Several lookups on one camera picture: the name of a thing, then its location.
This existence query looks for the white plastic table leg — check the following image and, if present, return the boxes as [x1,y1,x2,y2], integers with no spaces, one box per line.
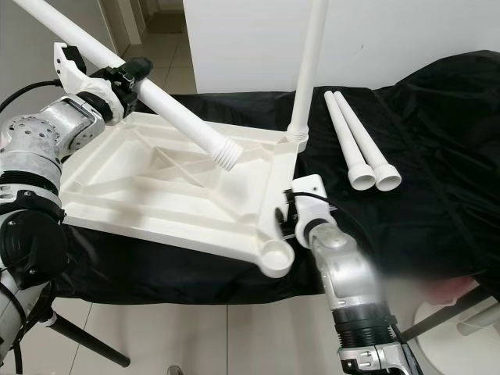
[333,91,402,191]
[287,0,329,145]
[323,91,376,191]
[12,0,243,171]

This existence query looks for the white plastic table top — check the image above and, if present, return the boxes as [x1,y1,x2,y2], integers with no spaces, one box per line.
[59,109,305,278]

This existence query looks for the black cloth table cover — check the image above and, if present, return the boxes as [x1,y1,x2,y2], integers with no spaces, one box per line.
[0,51,500,305]

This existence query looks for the pink stool seat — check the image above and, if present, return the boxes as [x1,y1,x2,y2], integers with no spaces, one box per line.
[410,277,485,305]

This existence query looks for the white round stool base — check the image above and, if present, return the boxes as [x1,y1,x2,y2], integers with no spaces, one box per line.
[414,301,500,368]

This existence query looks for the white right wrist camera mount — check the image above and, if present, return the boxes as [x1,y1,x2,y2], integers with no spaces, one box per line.
[291,175,329,251]

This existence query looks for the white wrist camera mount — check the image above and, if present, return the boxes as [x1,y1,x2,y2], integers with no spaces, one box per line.
[291,175,329,251]
[53,41,126,126]

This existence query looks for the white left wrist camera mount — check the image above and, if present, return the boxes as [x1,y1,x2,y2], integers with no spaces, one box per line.
[53,41,126,126]

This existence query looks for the white door frame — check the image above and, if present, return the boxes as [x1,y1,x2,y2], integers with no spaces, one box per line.
[117,0,165,36]

